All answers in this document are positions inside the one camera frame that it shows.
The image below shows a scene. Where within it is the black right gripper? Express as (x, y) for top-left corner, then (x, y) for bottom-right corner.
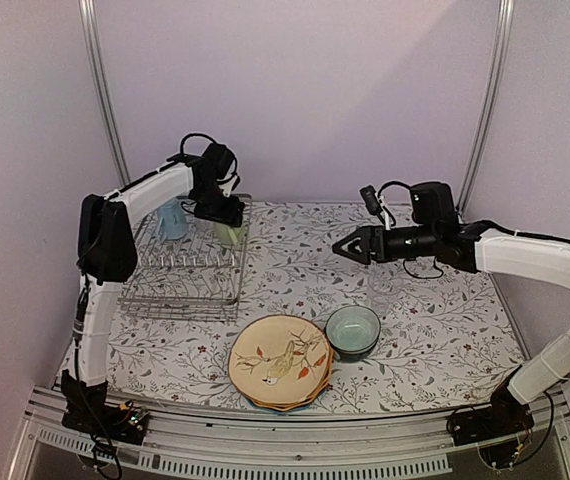
(333, 224), (439, 265)

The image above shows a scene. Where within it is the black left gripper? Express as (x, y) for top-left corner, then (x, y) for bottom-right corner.
(194, 182), (245, 226)

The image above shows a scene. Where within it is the light blue ceramic mug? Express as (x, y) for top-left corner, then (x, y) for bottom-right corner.
(156, 199), (188, 241)

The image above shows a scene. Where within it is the pale green mug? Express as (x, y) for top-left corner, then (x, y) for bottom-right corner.
(213, 222), (246, 248)

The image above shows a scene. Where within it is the cream bird pattern plate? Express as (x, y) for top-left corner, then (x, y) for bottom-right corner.
(228, 315), (333, 410)

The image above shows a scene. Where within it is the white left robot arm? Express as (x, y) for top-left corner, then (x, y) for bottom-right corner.
(69, 140), (245, 387)

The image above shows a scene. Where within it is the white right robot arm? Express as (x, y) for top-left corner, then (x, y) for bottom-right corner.
(332, 181), (570, 436)

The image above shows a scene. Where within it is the teal ceramic bowl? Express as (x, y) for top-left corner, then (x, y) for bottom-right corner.
(324, 305), (381, 363)

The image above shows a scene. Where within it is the blue bottom plate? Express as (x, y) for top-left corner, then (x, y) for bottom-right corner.
(247, 398), (310, 412)

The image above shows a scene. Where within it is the mustard yellow plate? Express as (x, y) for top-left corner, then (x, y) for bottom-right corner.
(247, 349), (334, 405)

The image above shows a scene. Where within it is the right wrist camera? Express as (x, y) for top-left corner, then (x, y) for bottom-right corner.
(359, 185), (396, 230)

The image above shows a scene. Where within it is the wire dish rack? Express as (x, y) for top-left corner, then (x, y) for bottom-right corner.
(118, 194), (252, 322)

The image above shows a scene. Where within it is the aluminium front rail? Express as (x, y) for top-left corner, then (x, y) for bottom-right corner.
(8, 387), (570, 479)

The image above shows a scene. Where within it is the left aluminium frame post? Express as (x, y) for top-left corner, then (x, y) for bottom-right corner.
(78, 0), (131, 186)

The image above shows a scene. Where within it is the aluminium frame post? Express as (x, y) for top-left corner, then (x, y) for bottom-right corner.
(78, 0), (131, 186)
(457, 0), (515, 215)

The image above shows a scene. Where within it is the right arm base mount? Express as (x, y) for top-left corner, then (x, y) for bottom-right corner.
(446, 385), (534, 469)

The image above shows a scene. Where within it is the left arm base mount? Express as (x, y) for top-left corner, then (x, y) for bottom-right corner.
(61, 370), (149, 445)

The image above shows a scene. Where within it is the right aluminium frame post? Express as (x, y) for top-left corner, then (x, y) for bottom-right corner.
(457, 0), (515, 215)

